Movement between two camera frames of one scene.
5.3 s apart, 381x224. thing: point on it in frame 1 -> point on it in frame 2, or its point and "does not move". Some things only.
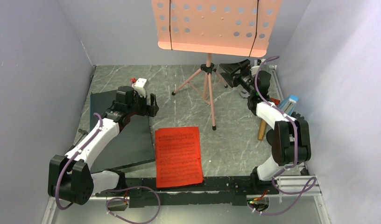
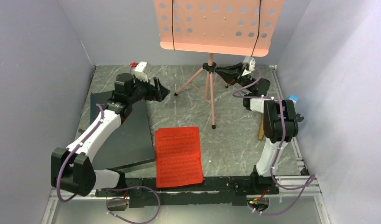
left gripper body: x=140 y=106 -> x=143 y=90
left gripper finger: x=152 y=109 -> x=161 y=92
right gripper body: x=245 y=80 does not move
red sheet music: x=178 y=161 does not move
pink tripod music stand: x=241 y=28 does not move
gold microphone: x=262 y=129 does not move
